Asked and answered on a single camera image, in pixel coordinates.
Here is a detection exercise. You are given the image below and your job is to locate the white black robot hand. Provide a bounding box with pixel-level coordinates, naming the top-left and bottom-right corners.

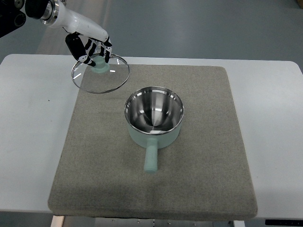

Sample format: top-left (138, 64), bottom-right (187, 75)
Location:
top-left (40, 0), bottom-right (112, 67)

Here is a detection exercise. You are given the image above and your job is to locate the glass lid green knob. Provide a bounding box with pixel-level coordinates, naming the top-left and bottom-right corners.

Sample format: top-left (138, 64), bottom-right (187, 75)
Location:
top-left (71, 54), bottom-right (130, 94)

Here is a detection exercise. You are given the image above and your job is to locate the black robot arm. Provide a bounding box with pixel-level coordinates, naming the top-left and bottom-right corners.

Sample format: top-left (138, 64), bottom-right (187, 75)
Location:
top-left (0, 0), bottom-right (58, 37)

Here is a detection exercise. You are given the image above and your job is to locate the mint green saucepan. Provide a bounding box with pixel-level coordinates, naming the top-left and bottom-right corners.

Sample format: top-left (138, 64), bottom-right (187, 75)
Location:
top-left (124, 86), bottom-right (184, 174)

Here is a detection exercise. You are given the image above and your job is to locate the grey felt mat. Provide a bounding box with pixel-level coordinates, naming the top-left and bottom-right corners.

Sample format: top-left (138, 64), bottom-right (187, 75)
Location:
top-left (48, 65), bottom-right (258, 221)

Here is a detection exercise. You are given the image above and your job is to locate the black label strip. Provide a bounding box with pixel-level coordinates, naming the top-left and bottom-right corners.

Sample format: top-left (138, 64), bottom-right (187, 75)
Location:
top-left (265, 219), bottom-right (303, 227)

